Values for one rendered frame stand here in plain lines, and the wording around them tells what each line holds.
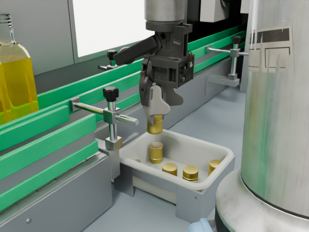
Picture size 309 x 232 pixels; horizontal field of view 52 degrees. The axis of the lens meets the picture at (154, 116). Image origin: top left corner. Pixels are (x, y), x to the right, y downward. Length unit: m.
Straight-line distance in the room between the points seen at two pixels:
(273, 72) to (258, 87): 0.01
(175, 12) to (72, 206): 0.39
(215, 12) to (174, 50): 0.94
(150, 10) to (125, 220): 0.41
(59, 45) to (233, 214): 0.72
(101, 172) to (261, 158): 0.48
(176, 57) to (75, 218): 0.35
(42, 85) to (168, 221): 0.47
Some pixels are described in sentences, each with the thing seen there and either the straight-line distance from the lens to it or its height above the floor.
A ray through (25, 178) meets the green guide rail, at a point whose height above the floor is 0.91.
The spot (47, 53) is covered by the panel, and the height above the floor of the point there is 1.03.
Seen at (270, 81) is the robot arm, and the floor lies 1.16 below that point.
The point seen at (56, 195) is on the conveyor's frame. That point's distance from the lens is 0.57.
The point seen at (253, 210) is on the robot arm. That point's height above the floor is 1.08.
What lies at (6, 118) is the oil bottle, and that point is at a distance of 0.62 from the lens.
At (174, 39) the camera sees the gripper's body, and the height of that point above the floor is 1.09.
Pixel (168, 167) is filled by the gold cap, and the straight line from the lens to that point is 0.72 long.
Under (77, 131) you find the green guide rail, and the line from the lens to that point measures 0.58.
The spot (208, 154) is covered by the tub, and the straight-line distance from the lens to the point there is 0.77.
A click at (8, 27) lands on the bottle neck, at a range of 0.62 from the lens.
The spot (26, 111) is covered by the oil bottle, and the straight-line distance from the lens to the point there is 0.64.
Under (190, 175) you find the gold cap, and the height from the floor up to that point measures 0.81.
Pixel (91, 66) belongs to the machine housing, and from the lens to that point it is 0.99.
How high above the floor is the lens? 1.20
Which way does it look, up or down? 24 degrees down
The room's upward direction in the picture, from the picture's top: straight up
